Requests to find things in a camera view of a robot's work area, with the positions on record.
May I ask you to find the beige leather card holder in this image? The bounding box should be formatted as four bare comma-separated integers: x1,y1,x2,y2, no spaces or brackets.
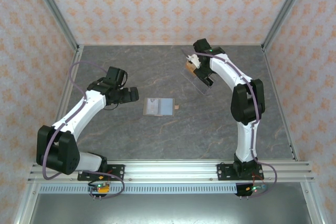
142,97,181,116

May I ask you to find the orange card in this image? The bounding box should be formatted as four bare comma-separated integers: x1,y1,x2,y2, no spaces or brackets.
184,60,197,74

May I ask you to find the clear acrylic card stand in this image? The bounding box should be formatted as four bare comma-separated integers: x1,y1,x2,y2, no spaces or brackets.
181,61,218,95

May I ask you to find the grey printed card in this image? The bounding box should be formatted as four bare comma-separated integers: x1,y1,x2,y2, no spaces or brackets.
145,99,160,115

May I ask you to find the grey metal panel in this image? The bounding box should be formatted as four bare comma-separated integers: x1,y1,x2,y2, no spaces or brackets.
27,194,312,224

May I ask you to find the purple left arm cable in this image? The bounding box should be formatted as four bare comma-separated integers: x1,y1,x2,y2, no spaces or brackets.
41,61,125,198

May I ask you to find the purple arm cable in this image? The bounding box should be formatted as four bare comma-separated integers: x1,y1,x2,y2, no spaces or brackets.
182,48,278,198
41,61,125,198

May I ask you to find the aluminium side rail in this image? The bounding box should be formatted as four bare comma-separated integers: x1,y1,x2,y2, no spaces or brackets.
262,45,301,162
52,45,85,127

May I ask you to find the aluminium mounting rail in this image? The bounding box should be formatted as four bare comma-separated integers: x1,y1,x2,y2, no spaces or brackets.
27,159,315,183

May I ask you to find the aluminium frame post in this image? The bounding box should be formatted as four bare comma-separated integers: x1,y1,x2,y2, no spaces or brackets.
261,0,314,51
27,0,81,51

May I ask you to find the grey slotted cable duct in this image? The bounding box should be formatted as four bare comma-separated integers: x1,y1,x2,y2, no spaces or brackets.
38,183,307,195

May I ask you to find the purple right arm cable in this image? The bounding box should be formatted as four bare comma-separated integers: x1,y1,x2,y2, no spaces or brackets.
182,48,278,198

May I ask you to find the aluminium frame leg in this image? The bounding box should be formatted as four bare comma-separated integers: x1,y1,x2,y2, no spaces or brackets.
12,182,41,224
300,182,328,224

